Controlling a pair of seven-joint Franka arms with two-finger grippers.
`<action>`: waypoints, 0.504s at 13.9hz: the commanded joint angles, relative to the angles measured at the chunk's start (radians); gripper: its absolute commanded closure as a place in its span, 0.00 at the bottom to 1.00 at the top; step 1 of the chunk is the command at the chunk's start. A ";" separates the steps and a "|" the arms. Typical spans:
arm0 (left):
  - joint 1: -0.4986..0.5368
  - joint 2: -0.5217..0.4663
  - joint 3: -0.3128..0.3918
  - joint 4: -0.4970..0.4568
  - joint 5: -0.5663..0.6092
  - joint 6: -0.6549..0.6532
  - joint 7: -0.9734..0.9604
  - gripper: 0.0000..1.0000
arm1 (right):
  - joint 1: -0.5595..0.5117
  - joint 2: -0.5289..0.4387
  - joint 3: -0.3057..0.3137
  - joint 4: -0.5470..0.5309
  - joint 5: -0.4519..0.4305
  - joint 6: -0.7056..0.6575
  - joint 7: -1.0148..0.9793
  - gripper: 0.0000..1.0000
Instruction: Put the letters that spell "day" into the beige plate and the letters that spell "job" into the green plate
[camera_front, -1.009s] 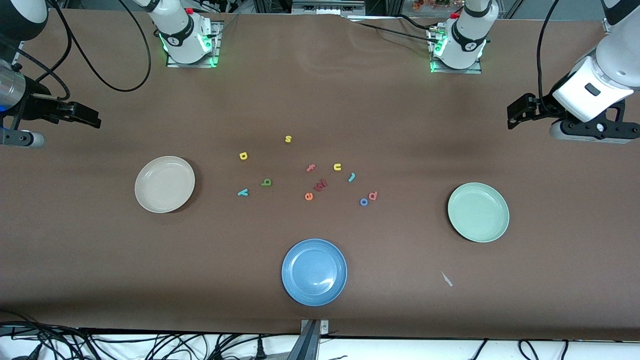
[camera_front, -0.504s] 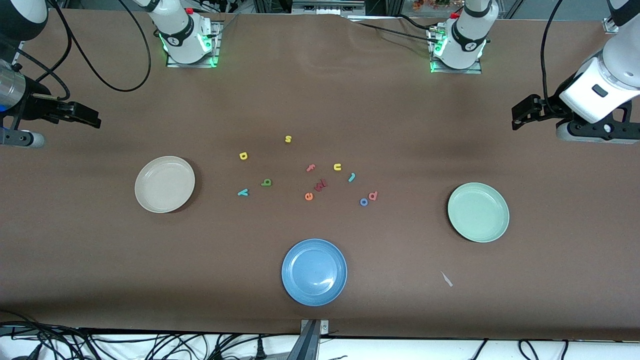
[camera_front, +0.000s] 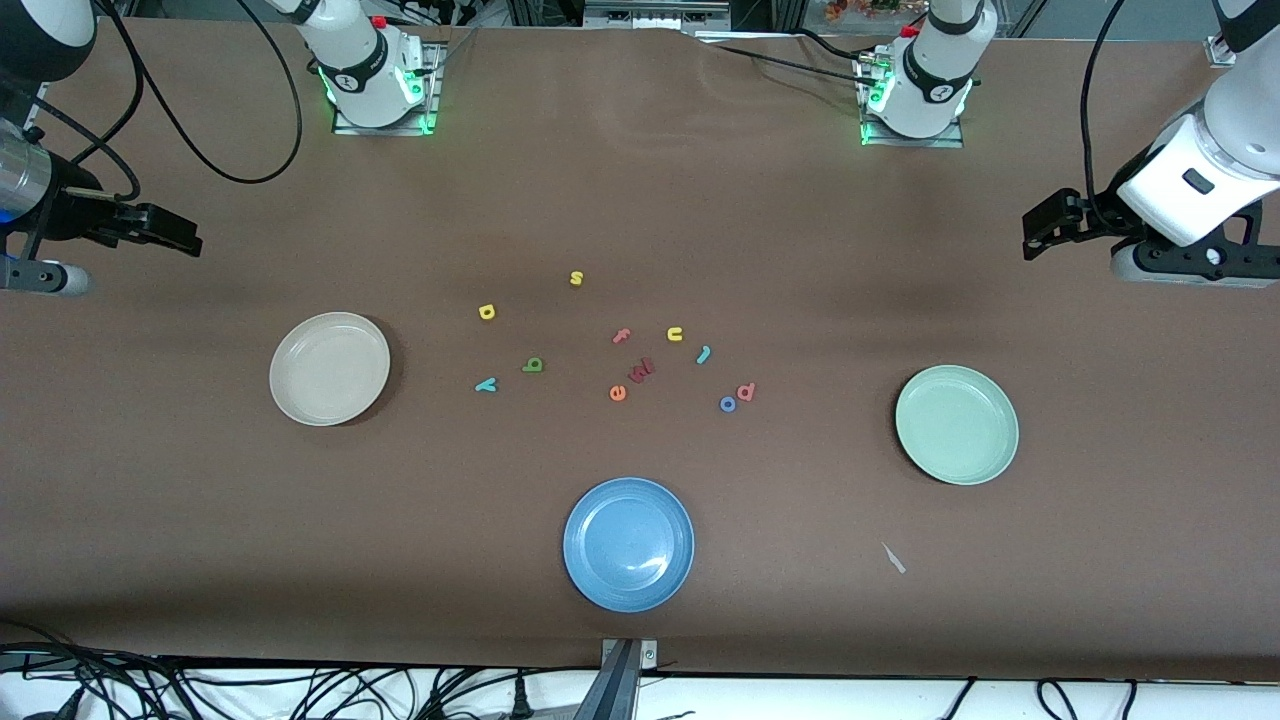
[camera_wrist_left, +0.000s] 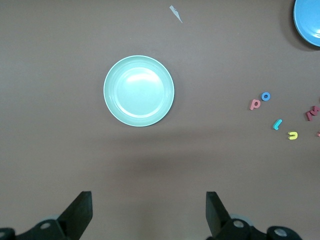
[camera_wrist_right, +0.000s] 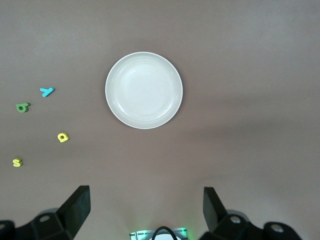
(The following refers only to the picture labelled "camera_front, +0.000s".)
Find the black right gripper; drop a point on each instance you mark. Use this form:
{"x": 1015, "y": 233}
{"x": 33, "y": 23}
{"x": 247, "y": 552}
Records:
{"x": 72, "y": 213}

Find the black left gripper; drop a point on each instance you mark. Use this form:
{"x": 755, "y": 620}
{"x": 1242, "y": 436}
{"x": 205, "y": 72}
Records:
{"x": 1088, "y": 218}

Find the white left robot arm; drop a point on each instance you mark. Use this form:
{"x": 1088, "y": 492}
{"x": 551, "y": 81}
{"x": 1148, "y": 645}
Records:
{"x": 1230, "y": 130}

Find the beige brown plate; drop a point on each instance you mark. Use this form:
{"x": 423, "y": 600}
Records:
{"x": 330, "y": 370}

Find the pale green plate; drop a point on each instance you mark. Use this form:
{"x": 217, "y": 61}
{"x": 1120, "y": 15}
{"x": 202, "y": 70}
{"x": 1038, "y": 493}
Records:
{"x": 957, "y": 425}

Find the orange background object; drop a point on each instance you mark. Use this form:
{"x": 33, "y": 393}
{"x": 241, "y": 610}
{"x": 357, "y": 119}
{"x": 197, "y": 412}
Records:
{"x": 870, "y": 8}

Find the small white paper scrap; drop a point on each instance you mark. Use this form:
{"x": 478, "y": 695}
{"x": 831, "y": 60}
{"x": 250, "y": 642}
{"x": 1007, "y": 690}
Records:
{"x": 893, "y": 558}

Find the brown table cover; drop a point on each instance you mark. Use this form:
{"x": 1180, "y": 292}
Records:
{"x": 640, "y": 200}

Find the blue plate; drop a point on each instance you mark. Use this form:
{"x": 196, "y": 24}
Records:
{"x": 628, "y": 545}

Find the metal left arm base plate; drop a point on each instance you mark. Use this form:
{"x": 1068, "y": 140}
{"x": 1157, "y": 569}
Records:
{"x": 940, "y": 143}

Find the aluminium table corner rail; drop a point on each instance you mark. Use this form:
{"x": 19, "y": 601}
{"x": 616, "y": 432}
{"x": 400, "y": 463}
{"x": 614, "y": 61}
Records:
{"x": 1220, "y": 52}

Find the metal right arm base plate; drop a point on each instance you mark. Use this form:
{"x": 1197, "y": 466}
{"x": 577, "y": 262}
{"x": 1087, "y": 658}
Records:
{"x": 385, "y": 130}

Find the aluminium frame bar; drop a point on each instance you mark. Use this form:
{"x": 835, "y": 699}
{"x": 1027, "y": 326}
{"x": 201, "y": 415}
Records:
{"x": 655, "y": 15}

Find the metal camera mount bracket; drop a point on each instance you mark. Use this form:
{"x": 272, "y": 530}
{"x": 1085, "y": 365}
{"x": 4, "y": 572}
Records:
{"x": 620, "y": 675}

